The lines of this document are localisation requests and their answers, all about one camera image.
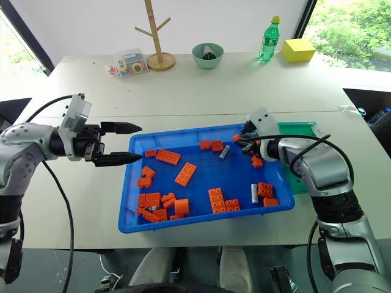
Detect orange rounded toy block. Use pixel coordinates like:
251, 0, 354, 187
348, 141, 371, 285
174, 198, 191, 216

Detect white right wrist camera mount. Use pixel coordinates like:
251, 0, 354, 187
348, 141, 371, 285
245, 107, 283, 137

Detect yellow box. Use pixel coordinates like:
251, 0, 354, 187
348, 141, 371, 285
280, 38, 316, 63

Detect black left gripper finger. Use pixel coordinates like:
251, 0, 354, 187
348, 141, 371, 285
94, 151, 143, 168
100, 121, 143, 137

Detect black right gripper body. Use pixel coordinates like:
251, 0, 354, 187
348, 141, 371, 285
240, 121, 261, 139

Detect green plastic bin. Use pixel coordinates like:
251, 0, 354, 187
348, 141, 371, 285
276, 121, 324, 196

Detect white crumpled tag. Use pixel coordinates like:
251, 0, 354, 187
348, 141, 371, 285
337, 104, 359, 116

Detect blue plastic bin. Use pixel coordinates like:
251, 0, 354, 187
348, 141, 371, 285
118, 123, 296, 235

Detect thin white cable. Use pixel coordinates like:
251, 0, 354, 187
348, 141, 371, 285
98, 252, 123, 279

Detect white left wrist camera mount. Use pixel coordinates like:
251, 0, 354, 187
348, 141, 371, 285
57, 93, 92, 162

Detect pale green bowl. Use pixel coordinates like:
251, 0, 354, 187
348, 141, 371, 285
191, 42, 225, 70

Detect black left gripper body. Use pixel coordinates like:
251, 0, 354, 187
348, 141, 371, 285
73, 123, 106, 162

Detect green plastic soda bottle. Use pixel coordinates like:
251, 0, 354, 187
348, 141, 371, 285
258, 15, 282, 63

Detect long orange toy brick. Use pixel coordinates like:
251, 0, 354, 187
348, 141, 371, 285
155, 148, 182, 166
208, 188, 228, 214
136, 207, 169, 224
174, 162, 198, 187

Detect black bracket under table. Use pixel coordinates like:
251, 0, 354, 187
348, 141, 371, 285
269, 265, 294, 293

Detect blue capped water bottles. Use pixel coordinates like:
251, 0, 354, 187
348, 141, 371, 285
356, 106, 391, 125

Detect black window frame bar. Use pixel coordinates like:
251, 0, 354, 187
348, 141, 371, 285
0, 0, 56, 77
292, 0, 319, 40

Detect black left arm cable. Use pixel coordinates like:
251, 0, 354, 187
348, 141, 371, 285
25, 95, 81, 293

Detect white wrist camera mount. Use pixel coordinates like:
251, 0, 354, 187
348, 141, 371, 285
245, 107, 283, 137
57, 93, 92, 162

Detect pale grey rounded shell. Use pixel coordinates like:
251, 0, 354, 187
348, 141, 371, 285
129, 247, 185, 288
219, 245, 249, 293

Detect black flat panel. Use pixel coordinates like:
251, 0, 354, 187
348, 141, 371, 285
0, 97, 33, 125

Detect wooden mug tree stand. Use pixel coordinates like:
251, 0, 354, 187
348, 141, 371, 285
134, 0, 177, 72

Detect square orange toy brick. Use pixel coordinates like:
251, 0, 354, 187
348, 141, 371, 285
225, 198, 242, 212
257, 181, 275, 198
137, 192, 162, 209

